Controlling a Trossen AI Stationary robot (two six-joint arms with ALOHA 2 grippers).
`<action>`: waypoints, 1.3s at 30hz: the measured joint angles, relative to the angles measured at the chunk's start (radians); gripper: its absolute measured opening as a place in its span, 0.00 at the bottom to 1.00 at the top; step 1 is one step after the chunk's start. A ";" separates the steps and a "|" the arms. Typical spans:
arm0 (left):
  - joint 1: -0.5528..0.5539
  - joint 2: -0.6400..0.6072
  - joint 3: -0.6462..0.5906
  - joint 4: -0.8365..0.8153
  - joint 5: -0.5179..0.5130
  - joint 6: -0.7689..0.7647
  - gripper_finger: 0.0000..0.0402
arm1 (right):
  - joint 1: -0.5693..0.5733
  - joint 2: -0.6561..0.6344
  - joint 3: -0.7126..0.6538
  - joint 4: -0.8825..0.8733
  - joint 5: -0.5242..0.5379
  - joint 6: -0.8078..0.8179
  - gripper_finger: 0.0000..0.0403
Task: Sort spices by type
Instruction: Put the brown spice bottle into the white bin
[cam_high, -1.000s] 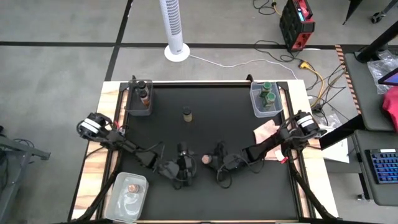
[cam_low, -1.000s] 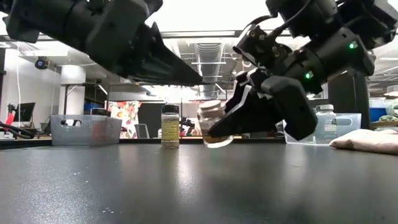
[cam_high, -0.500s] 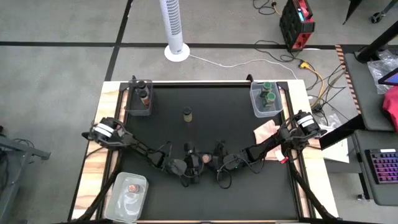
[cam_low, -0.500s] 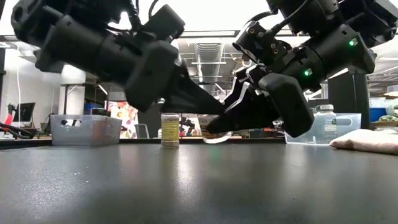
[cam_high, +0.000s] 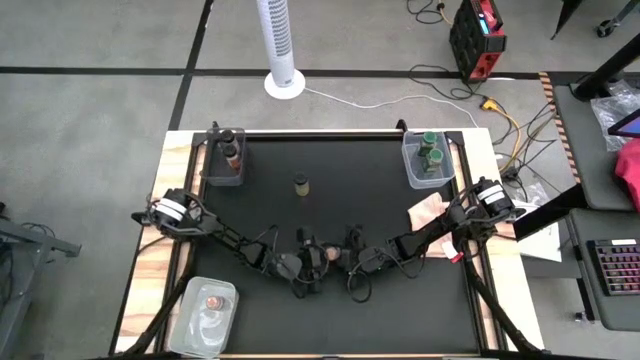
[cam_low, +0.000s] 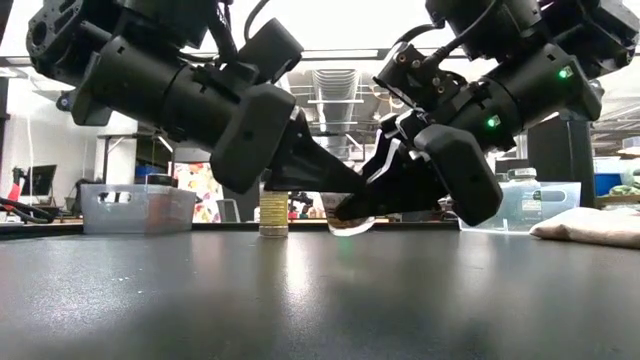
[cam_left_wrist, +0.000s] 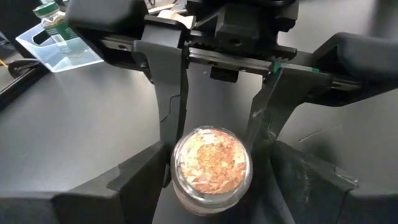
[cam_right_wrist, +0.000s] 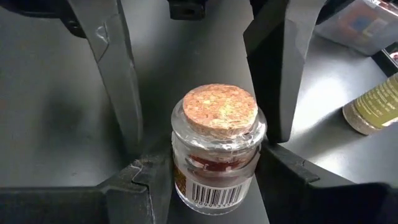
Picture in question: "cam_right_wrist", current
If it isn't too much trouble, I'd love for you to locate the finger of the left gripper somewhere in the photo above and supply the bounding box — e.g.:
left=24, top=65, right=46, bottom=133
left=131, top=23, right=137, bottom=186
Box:
left=67, top=0, right=144, bottom=158
left=243, top=0, right=329, bottom=144

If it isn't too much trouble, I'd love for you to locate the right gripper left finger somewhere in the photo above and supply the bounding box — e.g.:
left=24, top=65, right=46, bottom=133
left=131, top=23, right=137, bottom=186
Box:
left=0, top=151, right=174, bottom=224

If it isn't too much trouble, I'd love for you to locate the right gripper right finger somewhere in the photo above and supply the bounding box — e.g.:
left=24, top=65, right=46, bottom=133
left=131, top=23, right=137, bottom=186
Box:
left=254, top=139, right=398, bottom=224

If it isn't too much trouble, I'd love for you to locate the cork-stoppered glass spice jar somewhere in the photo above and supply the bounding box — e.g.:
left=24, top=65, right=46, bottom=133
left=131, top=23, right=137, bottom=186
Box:
left=170, top=83, right=268, bottom=216

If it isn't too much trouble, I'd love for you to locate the clear plastic bin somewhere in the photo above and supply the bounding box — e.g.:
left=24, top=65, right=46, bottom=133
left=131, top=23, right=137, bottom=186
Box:
left=313, top=0, right=398, bottom=57

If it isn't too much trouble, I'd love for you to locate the black table mat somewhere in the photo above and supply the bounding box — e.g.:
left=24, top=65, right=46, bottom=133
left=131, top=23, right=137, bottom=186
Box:
left=0, top=0, right=398, bottom=224

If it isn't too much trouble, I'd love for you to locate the black-lid jar green label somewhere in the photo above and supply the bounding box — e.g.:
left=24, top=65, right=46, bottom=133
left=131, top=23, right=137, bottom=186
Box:
left=341, top=73, right=398, bottom=136

